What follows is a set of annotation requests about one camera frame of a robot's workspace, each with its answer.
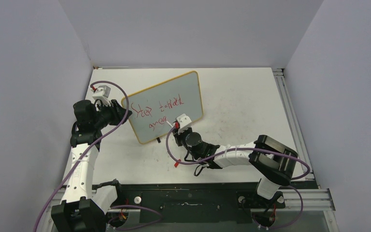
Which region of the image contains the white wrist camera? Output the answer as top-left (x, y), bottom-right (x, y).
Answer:
top-left (92, 85), bottom-right (111, 106)
top-left (175, 114), bottom-right (192, 134)

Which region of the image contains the red marker cap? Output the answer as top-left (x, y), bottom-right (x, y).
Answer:
top-left (174, 159), bottom-right (181, 168)

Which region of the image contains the aluminium frame rail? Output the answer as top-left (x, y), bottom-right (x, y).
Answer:
top-left (46, 188), bottom-right (336, 212)

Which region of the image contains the aluminium side rail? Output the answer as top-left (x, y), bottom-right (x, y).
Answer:
top-left (271, 68), bottom-right (308, 151)

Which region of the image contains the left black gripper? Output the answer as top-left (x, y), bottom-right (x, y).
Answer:
top-left (92, 99), bottom-right (131, 130)

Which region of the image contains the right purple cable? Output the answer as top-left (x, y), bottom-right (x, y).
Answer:
top-left (165, 126), bottom-right (311, 181)

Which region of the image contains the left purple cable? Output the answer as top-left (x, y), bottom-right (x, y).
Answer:
top-left (33, 80), bottom-right (130, 232)

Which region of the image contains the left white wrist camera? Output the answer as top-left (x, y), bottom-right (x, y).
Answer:
top-left (92, 85), bottom-right (111, 106)

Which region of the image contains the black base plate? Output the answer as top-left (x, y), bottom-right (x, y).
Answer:
top-left (96, 182), bottom-right (285, 224)

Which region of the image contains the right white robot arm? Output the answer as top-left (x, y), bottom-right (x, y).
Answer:
top-left (171, 128), bottom-right (299, 207)

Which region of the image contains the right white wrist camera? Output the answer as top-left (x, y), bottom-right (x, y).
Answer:
top-left (175, 114), bottom-right (192, 134)

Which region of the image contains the yellow framed whiteboard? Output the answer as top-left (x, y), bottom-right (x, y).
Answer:
top-left (121, 71), bottom-right (204, 144)

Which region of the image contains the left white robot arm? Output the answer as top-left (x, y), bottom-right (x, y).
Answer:
top-left (51, 100), bottom-right (132, 232)

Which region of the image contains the purple cable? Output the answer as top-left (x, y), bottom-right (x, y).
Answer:
top-left (33, 80), bottom-right (130, 232)
top-left (165, 126), bottom-right (311, 181)

